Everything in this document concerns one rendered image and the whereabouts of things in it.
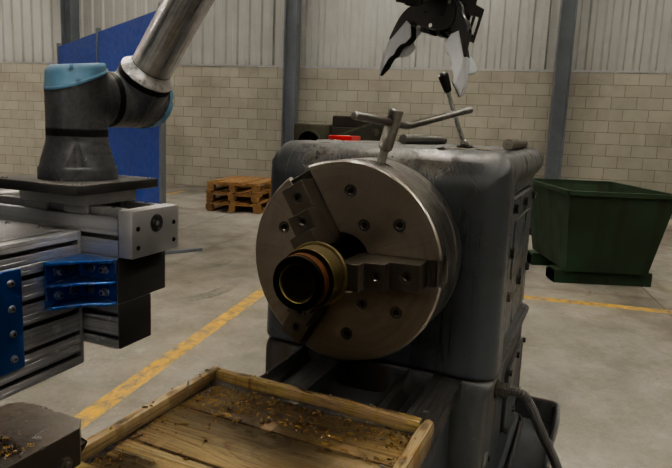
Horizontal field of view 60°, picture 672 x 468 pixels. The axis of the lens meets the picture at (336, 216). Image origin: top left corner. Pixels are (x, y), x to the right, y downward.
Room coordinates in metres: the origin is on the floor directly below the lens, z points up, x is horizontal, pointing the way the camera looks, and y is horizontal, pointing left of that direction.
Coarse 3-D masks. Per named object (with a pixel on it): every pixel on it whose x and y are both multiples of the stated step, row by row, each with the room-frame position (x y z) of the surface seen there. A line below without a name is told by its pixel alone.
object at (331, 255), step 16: (288, 256) 0.75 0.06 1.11; (304, 256) 0.74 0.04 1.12; (320, 256) 0.75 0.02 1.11; (336, 256) 0.78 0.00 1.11; (288, 272) 0.76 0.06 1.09; (304, 272) 0.81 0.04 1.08; (320, 272) 0.73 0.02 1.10; (336, 272) 0.75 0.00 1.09; (288, 288) 0.76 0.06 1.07; (304, 288) 0.79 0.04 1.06; (320, 288) 0.72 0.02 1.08; (336, 288) 0.75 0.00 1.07; (288, 304) 0.74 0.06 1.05; (304, 304) 0.73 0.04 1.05; (320, 304) 0.75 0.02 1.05
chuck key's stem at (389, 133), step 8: (392, 112) 0.88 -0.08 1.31; (400, 112) 0.88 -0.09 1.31; (400, 120) 0.88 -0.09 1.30; (384, 128) 0.88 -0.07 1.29; (392, 128) 0.88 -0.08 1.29; (384, 136) 0.88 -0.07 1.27; (392, 136) 0.88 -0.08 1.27; (384, 144) 0.88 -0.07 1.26; (392, 144) 0.88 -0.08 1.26; (384, 152) 0.88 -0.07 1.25; (384, 160) 0.89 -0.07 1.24
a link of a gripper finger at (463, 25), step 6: (456, 12) 0.87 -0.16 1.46; (462, 12) 0.87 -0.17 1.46; (456, 18) 0.87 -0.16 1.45; (462, 18) 0.86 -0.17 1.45; (456, 24) 0.87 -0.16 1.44; (462, 24) 0.86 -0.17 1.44; (468, 24) 0.86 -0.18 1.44; (456, 30) 0.87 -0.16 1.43; (462, 30) 0.86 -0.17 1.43; (468, 30) 0.86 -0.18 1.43; (462, 36) 0.86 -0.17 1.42; (468, 36) 0.86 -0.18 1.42; (462, 42) 0.86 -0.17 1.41; (468, 42) 0.86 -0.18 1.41; (462, 48) 0.86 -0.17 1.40; (468, 54) 0.86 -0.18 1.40
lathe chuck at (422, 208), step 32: (352, 160) 0.87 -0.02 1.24; (352, 192) 0.87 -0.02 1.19; (384, 192) 0.84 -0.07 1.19; (416, 192) 0.84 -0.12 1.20; (288, 224) 0.91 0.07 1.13; (352, 224) 0.86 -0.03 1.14; (384, 224) 0.84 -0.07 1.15; (416, 224) 0.82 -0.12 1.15; (448, 224) 0.88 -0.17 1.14; (256, 256) 0.93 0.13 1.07; (416, 256) 0.82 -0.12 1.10; (448, 256) 0.84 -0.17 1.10; (448, 288) 0.86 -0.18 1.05; (320, 320) 0.88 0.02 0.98; (352, 320) 0.86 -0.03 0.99; (384, 320) 0.84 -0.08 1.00; (416, 320) 0.82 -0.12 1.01; (320, 352) 0.88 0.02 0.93; (352, 352) 0.86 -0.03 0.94; (384, 352) 0.84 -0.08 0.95
